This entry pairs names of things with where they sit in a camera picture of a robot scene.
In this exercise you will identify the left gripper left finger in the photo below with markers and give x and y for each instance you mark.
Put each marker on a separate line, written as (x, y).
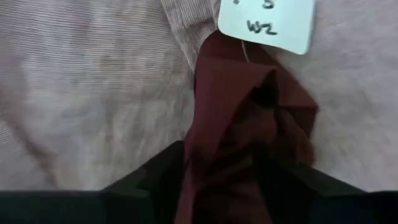
(155, 186)

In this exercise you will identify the white handwritten paper tag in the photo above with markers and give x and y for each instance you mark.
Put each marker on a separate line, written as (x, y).
(280, 34)

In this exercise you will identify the red smooth garment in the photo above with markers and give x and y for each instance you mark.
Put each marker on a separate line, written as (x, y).
(230, 93)

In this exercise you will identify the pink woven garment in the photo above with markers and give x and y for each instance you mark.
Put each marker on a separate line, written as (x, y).
(77, 77)

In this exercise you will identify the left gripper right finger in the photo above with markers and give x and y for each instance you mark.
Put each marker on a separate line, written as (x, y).
(320, 199)

